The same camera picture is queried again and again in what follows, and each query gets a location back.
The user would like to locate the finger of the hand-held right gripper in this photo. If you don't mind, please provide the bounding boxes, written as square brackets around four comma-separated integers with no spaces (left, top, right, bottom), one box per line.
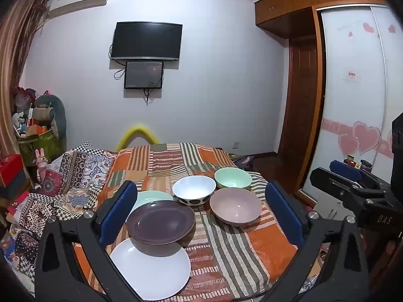
[329,160,391,192]
[309,167,388,210]

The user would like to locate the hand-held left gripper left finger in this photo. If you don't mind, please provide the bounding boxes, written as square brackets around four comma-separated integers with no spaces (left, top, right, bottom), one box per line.
[34,180,144,302]

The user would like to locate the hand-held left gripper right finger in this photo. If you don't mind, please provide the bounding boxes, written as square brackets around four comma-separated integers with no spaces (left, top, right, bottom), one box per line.
[261,181,370,302]

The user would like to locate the light green plate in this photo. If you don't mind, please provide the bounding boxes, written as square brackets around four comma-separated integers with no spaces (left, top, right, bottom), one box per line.
[127,190,174,224]

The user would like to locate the purple plate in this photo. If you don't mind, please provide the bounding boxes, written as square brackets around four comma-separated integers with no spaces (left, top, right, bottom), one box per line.
[126,200,196,246]

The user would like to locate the pink bowl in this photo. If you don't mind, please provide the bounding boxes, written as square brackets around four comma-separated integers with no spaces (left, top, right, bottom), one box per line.
[209,187,262,226]

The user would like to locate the light green bowl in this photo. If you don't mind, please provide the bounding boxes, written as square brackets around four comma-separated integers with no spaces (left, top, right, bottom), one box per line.
[214,167,252,192]

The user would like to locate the white plate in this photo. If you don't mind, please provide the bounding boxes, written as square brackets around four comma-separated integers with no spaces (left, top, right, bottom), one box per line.
[110,237,191,301]

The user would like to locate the white bowl with dark dots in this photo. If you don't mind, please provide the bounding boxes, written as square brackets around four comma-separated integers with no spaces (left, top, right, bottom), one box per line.
[172,175,217,206]

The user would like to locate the patterned quilt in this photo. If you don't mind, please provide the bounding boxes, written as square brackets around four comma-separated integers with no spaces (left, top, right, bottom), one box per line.
[0,143,118,277]

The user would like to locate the sliding wardrobe door with hearts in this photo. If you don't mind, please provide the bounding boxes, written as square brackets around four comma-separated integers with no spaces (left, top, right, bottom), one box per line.
[372,5,403,161]
[300,5,387,197]

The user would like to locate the dark backpack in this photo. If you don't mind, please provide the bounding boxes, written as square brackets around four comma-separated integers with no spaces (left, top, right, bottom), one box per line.
[231,154,256,172]

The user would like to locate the striped patchwork blanket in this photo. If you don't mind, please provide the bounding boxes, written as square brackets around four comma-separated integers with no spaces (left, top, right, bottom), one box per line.
[72,142,318,301]

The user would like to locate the wooden room door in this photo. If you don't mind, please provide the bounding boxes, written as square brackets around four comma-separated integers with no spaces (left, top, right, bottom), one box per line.
[277,36,319,158]

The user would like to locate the yellow foam tube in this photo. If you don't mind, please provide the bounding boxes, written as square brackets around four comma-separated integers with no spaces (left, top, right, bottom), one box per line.
[116,125,161,152]

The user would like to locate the pink rabbit toy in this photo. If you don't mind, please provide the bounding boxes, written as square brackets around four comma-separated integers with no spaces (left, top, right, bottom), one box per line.
[34,148,48,190]

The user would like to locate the green bag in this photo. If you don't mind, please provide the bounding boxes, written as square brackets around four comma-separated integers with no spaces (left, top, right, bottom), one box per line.
[19,130,61,167]

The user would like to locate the red box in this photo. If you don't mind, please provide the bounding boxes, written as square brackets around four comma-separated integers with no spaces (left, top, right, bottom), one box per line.
[0,154,29,199]

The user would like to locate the red plastic bag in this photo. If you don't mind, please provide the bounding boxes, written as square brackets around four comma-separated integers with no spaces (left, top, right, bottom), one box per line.
[16,86,38,108]

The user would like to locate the wooden overhead cabinet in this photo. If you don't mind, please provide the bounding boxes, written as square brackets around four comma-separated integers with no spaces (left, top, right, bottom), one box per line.
[254,0,403,38]

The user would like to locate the striped curtain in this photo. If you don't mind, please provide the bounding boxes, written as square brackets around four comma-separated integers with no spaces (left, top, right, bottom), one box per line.
[0,0,52,177]

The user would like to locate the small wall monitor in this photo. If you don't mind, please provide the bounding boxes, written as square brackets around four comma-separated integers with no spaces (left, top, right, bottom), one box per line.
[124,61,165,89]

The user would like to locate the wall television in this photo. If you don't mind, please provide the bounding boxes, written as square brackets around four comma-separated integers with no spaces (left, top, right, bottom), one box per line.
[111,22,183,61]

